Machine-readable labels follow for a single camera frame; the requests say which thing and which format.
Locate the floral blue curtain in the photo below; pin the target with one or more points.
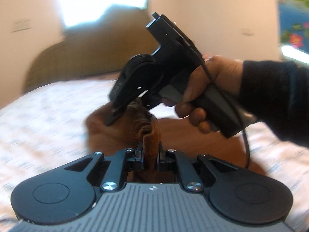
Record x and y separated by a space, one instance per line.
293 23

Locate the brown knit sweater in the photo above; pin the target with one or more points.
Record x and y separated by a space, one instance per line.
138 127

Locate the dark right sleeve forearm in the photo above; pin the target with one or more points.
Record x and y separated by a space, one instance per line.
277 94

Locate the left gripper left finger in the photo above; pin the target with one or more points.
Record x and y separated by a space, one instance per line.
121 163

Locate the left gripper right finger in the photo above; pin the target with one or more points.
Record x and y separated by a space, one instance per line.
175 161

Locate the olive green padded headboard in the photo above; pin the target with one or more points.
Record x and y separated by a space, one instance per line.
94 48

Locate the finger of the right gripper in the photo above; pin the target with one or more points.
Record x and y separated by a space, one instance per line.
113 114

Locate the white script-print bedspread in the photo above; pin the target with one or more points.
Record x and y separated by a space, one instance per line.
45 129

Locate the right hand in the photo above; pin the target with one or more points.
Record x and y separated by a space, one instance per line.
226 73

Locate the white wall socket pair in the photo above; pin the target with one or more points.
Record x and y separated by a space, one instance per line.
21 25

